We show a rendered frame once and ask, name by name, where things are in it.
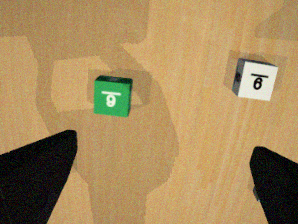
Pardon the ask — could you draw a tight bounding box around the white block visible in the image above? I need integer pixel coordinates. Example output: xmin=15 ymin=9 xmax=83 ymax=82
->
xmin=231 ymin=59 xmax=278 ymax=101

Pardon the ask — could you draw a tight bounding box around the green block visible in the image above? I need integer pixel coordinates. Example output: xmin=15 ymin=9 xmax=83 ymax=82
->
xmin=94 ymin=75 xmax=133 ymax=117

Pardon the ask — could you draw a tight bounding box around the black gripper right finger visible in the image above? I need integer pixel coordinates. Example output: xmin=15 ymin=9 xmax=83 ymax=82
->
xmin=250 ymin=147 xmax=298 ymax=224

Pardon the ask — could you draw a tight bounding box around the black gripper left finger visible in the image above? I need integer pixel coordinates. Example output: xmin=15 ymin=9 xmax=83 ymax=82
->
xmin=0 ymin=129 xmax=78 ymax=224

